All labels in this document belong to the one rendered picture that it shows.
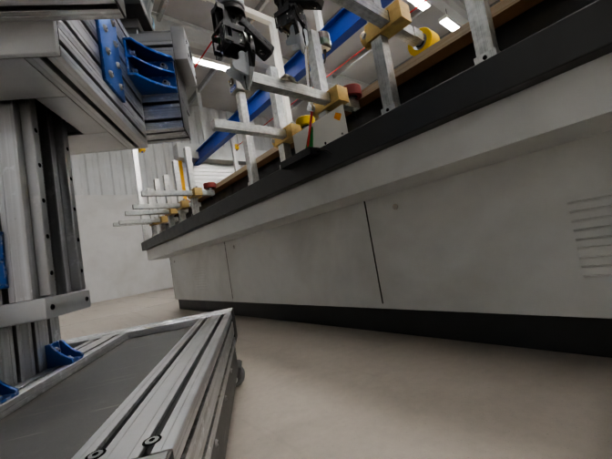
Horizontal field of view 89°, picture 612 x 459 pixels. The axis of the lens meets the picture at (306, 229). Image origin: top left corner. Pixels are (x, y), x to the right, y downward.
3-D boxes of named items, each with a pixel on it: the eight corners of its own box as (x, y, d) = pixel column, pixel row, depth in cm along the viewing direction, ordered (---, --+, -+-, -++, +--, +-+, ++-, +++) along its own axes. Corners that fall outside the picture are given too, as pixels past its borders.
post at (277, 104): (289, 180, 122) (270, 64, 125) (283, 183, 125) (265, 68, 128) (296, 180, 125) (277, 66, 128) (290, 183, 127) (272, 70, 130)
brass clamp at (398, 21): (400, 15, 80) (396, -4, 80) (360, 46, 90) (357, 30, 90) (413, 23, 84) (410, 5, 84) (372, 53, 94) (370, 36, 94)
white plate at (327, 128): (347, 134, 97) (341, 103, 97) (296, 161, 117) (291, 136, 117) (348, 135, 97) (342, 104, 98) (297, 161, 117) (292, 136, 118)
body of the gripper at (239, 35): (213, 58, 82) (207, 15, 83) (242, 66, 88) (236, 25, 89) (226, 40, 76) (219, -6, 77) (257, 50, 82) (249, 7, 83)
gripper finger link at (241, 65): (231, 86, 80) (226, 51, 80) (251, 90, 84) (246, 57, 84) (237, 79, 77) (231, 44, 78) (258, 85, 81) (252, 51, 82)
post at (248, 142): (253, 185, 142) (238, 89, 145) (248, 188, 145) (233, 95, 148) (261, 185, 145) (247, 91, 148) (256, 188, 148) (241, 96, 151)
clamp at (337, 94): (339, 99, 98) (336, 84, 99) (311, 117, 109) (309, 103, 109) (351, 102, 102) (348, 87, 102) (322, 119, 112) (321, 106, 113)
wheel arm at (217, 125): (216, 128, 101) (214, 116, 101) (211, 133, 104) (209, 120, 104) (315, 142, 129) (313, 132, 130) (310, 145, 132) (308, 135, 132)
